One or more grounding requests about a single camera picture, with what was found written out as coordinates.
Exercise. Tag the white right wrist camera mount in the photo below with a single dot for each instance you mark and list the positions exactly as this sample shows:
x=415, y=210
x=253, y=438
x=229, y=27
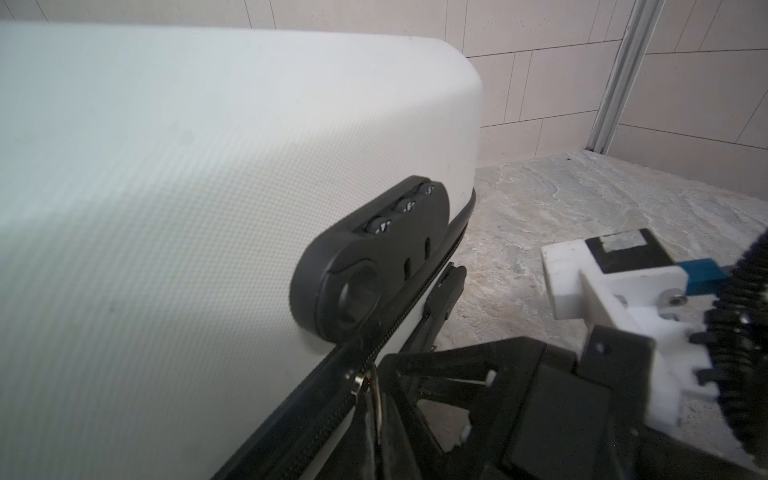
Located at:
x=629, y=282

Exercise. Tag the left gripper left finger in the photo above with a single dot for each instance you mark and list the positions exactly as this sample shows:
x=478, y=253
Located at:
x=355, y=456

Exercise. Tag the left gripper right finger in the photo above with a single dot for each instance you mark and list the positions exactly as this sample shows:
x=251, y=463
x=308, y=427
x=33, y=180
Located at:
x=407, y=447

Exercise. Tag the black suitcase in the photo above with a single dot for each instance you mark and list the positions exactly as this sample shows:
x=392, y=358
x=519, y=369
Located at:
x=158, y=188

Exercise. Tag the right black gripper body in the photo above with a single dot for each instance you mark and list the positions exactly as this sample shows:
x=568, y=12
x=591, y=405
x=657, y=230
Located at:
x=524, y=409

